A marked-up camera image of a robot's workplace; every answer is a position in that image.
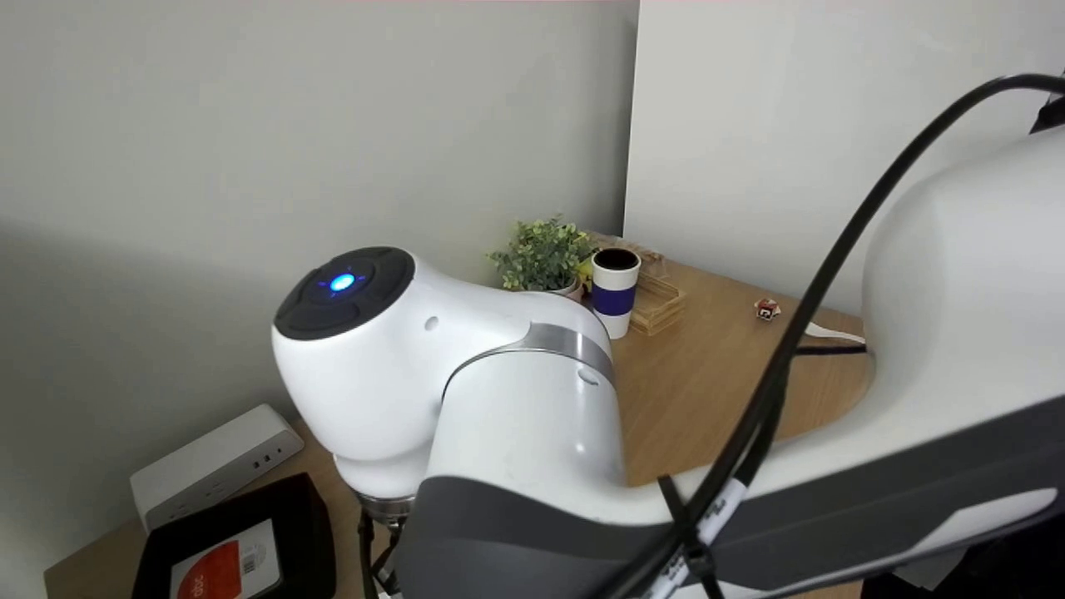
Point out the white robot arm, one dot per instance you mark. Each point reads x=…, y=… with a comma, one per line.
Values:
x=500, y=445

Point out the green plant in pink pot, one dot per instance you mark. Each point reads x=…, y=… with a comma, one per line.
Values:
x=542, y=258

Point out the white cup with blue band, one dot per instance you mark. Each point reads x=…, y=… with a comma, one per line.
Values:
x=615, y=290

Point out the wooden coaster stack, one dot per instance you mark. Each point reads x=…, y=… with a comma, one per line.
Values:
x=656, y=307

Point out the small red white toy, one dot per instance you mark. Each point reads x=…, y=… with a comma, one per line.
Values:
x=766, y=307

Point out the white spoon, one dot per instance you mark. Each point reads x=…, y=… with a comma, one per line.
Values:
x=835, y=331

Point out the white rectangular box device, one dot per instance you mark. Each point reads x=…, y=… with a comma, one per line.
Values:
x=212, y=465

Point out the black tray with red card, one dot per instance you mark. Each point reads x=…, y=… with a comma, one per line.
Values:
x=239, y=552

